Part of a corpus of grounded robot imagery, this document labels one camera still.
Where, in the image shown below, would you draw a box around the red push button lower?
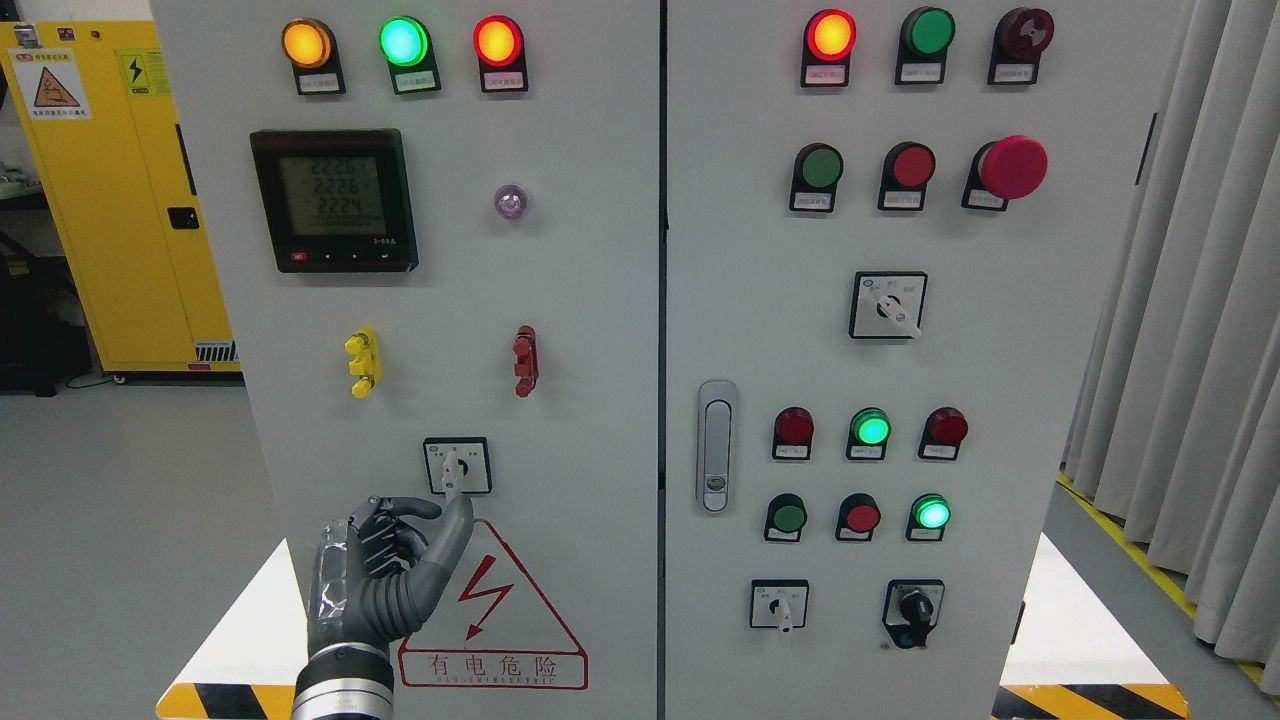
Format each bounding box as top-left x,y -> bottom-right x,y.
835,492 -> 882,543

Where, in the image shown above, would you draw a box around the black digital power meter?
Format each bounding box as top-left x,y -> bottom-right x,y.
250,128 -> 419,273

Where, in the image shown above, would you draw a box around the lit green indicator middle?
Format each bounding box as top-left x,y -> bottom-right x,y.
845,407 -> 892,462

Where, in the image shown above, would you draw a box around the red push button upper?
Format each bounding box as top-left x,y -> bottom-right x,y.
877,141 -> 936,211

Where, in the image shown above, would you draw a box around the white rotary light switch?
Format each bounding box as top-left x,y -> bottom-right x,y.
422,436 -> 493,496

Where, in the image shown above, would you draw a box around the green push button lower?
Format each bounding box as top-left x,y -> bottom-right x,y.
763,493 -> 808,543

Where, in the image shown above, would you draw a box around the red electric hazard warning sticker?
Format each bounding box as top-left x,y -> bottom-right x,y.
397,519 -> 589,691

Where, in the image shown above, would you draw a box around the small clear lamp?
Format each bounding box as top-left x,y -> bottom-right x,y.
493,184 -> 530,222

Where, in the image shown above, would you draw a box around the green push button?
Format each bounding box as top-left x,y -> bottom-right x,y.
788,143 -> 844,213
763,493 -> 808,543

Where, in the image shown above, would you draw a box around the dark red indicator left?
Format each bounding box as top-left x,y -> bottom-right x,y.
771,406 -> 815,462

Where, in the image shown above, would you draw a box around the grey cabinet door handle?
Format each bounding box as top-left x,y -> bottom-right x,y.
695,380 -> 739,512

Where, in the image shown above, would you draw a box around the red push button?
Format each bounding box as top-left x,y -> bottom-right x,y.
835,492 -> 882,543
877,141 -> 936,211

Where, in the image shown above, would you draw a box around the white rotary selector upper right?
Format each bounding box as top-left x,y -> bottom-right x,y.
847,272 -> 928,340

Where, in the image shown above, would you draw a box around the red emergency stop button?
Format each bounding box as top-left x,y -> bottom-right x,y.
961,135 -> 1050,211

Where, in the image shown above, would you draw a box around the grey curtain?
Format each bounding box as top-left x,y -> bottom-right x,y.
1065,1 -> 1279,694

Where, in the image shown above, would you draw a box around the grey electrical control cabinet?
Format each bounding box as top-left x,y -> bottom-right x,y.
150,0 -> 1185,720

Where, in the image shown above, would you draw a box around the red lit indicator top right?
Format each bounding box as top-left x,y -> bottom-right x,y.
800,8 -> 858,88

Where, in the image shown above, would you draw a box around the white rotary selector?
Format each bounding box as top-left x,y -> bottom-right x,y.
749,579 -> 810,637
847,272 -> 928,340

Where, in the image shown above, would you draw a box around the yellow terminal connector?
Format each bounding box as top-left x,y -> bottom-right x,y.
344,325 -> 381,398

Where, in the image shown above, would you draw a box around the dark green indicator top right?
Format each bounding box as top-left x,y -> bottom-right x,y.
893,6 -> 956,86

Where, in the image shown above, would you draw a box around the dark red indicator right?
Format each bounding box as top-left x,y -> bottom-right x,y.
916,406 -> 969,461

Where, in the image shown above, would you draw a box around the yellow safety storage cabinet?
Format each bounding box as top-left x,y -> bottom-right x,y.
3,20 -> 241,377

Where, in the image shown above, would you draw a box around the red indicator light top left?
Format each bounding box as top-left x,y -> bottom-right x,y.
472,15 -> 529,94

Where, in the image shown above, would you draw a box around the green push button upper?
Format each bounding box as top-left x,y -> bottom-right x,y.
788,143 -> 844,213

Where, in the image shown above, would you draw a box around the dark red indicator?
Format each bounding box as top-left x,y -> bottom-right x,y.
771,406 -> 815,462
916,406 -> 969,461

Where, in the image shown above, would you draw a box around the green indicator light top left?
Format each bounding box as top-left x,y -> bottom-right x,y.
379,15 -> 442,95

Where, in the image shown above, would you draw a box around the white rotary selector lower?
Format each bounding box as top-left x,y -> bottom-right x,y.
749,579 -> 810,637

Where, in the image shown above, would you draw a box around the lit green button lower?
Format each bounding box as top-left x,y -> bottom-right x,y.
904,493 -> 952,542

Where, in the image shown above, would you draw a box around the orange indicator light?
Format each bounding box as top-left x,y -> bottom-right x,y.
282,18 -> 346,96

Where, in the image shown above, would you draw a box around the dark red buzzer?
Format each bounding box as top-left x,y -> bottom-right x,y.
987,6 -> 1055,86

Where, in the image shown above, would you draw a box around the red terminal connector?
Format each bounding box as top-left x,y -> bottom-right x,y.
512,325 -> 540,398

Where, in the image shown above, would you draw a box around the black knob selector switch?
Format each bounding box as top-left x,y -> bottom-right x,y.
881,579 -> 946,650

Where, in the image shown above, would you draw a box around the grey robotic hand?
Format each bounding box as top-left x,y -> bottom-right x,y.
307,495 -> 475,656

